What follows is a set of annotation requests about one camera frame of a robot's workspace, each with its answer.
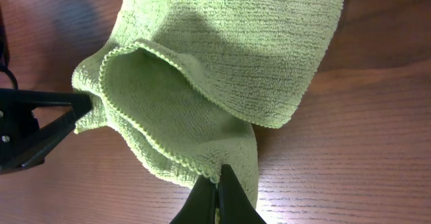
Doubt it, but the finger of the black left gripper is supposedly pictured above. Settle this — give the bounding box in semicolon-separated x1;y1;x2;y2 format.
0;87;94;176

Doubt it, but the green microfiber cloth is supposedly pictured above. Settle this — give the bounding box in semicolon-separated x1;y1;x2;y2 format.
72;0;344;204

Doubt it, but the black left camera cable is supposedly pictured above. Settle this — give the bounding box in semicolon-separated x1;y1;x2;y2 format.
0;5;20;91

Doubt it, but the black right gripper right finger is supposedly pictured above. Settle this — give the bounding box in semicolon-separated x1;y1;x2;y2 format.
218;164;266;224

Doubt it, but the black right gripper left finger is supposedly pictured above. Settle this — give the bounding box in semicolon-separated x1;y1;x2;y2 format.
170;176;216;224

